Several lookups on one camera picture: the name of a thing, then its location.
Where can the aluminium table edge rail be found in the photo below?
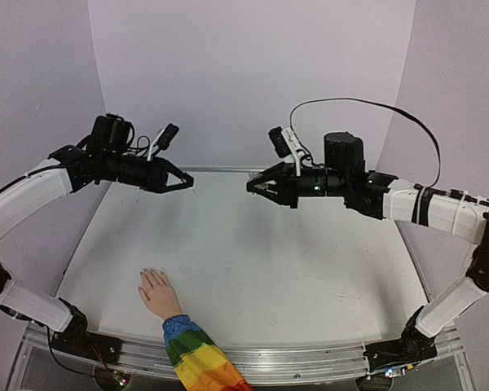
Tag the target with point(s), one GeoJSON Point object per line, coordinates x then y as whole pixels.
{"type": "Point", "coordinates": [217, 169]}

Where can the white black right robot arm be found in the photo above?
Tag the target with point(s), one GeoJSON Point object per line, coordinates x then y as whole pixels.
{"type": "Point", "coordinates": [384, 196]}

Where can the mannequin hand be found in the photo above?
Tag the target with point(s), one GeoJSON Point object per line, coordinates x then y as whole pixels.
{"type": "Point", "coordinates": [158, 294]}

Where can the clear nail polish bottle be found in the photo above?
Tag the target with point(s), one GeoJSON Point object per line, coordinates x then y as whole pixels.
{"type": "Point", "coordinates": [257, 183]}

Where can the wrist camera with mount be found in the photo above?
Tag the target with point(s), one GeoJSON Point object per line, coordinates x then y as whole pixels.
{"type": "Point", "coordinates": [162, 140]}
{"type": "Point", "coordinates": [289, 148]}

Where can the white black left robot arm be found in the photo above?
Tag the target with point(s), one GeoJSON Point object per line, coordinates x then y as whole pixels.
{"type": "Point", "coordinates": [104, 155]}

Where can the aluminium front frame rail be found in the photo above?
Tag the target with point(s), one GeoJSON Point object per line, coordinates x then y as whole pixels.
{"type": "Point", "coordinates": [289, 365]}

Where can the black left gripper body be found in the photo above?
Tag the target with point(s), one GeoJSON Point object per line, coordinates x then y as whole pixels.
{"type": "Point", "coordinates": [153, 181]}

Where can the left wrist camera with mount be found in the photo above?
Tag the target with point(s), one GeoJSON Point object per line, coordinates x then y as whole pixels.
{"type": "Point", "coordinates": [162, 140]}

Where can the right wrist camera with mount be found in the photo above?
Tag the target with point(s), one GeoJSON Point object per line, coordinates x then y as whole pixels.
{"type": "Point", "coordinates": [289, 148]}

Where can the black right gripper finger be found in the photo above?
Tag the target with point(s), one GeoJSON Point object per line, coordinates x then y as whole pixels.
{"type": "Point", "coordinates": [273, 194]}
{"type": "Point", "coordinates": [275, 174]}

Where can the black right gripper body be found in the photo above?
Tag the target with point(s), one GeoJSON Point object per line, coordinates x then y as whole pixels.
{"type": "Point", "coordinates": [290, 186]}

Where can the rainbow striped sleeve forearm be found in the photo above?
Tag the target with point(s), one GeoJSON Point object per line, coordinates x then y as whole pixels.
{"type": "Point", "coordinates": [197, 361]}

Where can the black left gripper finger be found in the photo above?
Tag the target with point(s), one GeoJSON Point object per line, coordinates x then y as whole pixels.
{"type": "Point", "coordinates": [176, 172]}
{"type": "Point", "coordinates": [183, 185]}

